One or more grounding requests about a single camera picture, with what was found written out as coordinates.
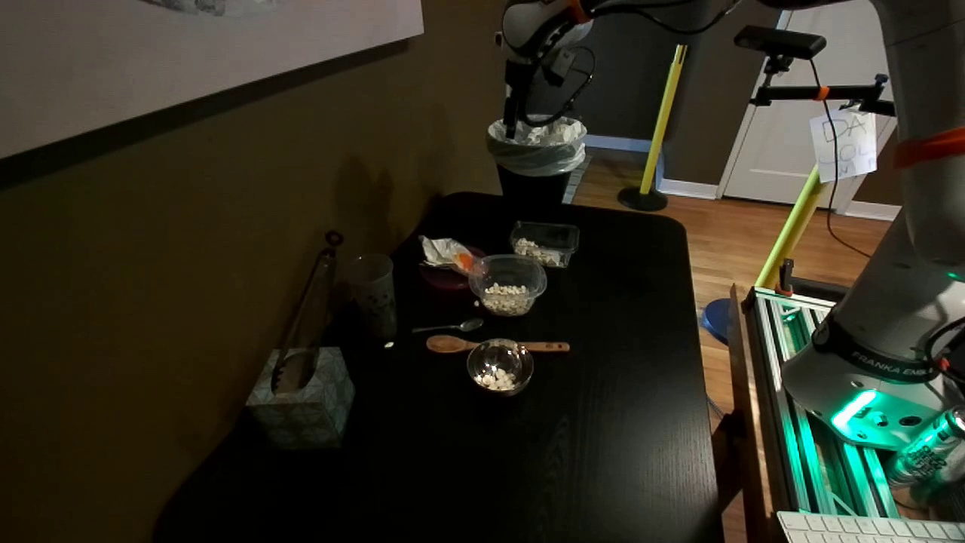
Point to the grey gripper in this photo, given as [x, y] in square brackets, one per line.
[536, 53]

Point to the black bin with white liner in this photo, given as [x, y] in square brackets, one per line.
[536, 164]

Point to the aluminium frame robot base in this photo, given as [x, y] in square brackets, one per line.
[878, 455]

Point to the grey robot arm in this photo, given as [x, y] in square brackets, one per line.
[874, 367]

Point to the square plastic container with pieces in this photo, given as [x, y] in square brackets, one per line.
[550, 245]

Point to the oval plastic container with pieces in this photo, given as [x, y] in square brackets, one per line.
[509, 284]

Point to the white door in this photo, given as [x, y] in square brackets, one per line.
[772, 150]

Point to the red small dish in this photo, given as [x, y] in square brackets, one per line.
[443, 279]

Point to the dark rod in holder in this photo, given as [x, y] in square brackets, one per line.
[306, 304]

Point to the metal spoon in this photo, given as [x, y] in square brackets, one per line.
[451, 326]

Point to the dark drinking glass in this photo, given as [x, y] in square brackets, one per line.
[369, 284]

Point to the yellow foam pole near base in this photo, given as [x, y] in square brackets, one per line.
[792, 231]

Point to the white paper tag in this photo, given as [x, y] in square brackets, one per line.
[846, 146]

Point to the wooden spoon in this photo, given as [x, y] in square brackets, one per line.
[462, 344]

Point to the blue round object on floor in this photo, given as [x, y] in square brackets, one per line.
[720, 318]

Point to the round glass bowl with pieces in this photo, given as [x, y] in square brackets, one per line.
[499, 370]

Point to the marble block holder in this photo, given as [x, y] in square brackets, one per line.
[303, 396]

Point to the white keyboard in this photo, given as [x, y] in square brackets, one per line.
[866, 530]

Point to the white framed wall picture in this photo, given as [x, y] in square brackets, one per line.
[71, 66]

